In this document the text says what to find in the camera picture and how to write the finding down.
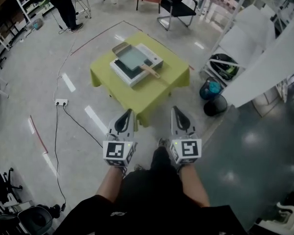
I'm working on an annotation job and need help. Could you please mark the black power cable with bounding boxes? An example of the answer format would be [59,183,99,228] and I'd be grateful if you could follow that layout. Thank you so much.
[53,104,67,214]
[63,105,104,142]

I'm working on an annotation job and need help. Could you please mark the white induction cooker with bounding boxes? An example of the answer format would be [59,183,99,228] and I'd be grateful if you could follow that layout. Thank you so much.
[109,43,165,88]

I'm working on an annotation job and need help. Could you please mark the black mesh bin blue contents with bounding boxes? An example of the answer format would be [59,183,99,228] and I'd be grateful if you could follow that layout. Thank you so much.
[199,77,224,100]

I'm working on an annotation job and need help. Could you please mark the grey square frying pan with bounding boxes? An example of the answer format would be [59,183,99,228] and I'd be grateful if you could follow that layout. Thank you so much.
[115,45,161,79]

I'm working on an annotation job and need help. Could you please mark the person's black clothing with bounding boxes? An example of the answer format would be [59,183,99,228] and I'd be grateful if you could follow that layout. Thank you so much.
[61,146,242,235]

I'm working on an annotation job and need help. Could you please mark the red floor tape strip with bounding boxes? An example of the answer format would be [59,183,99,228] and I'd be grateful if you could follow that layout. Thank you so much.
[29,115,49,155]

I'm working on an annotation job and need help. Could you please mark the person's right forearm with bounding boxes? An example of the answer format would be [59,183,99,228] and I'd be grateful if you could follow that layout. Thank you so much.
[178,164,211,208]

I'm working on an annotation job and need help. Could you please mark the person's left forearm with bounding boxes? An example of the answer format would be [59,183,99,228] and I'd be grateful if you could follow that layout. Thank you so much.
[95,165,125,203]

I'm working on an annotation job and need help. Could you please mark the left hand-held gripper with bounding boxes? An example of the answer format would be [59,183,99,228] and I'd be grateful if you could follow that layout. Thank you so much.
[102,109,138,167]

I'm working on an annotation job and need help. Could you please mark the empty black mesh bin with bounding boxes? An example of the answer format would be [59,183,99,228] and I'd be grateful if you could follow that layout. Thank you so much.
[203,94,228,117]

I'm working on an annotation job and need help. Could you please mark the red floor tape outline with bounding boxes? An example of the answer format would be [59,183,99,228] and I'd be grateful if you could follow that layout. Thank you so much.
[70,20,195,71]

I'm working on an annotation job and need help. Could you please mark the black green helmet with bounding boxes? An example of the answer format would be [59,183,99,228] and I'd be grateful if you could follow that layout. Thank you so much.
[208,53,241,81]

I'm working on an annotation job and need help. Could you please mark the white power cable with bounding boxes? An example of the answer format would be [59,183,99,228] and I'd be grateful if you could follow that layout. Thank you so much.
[54,30,79,100]

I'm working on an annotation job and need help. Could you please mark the tan rectangular tray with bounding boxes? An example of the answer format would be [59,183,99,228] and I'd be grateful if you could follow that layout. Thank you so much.
[112,42,133,56]

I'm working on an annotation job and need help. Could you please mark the green cloth covered table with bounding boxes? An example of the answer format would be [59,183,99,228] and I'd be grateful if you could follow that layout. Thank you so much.
[90,31,191,132]

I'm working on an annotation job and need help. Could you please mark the translucent plastic box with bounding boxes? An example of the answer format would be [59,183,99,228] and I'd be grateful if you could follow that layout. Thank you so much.
[26,17,45,31]

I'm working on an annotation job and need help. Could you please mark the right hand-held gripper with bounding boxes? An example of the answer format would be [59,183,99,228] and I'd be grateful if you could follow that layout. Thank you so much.
[170,106,202,165]

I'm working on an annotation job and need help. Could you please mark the white shelving rack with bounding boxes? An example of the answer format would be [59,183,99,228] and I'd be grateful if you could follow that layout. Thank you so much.
[200,0,294,109]

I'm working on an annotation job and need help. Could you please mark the black grey round device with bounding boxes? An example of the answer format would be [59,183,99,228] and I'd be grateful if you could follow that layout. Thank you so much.
[17,204,62,235]

